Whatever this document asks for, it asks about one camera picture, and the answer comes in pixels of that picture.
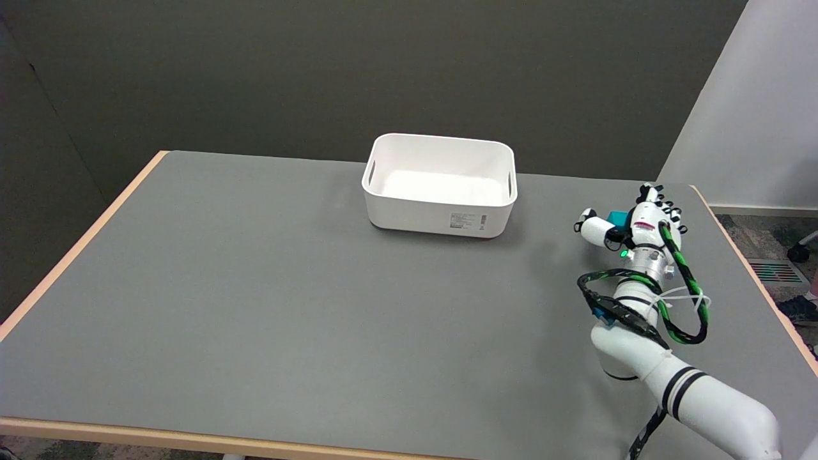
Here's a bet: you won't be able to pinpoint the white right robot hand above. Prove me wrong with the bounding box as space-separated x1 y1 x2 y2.
573 183 688 251

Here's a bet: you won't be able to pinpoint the floor vent grille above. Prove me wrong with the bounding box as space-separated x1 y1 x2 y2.
748 259 807 285

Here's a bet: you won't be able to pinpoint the black chair caster wheel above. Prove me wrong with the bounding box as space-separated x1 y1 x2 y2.
787 231 818 263

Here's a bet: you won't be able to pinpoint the dark shoe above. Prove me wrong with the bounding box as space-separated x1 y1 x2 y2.
777 295 818 326

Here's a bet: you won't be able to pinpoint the white plastic storage bin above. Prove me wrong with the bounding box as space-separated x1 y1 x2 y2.
361 133 518 239

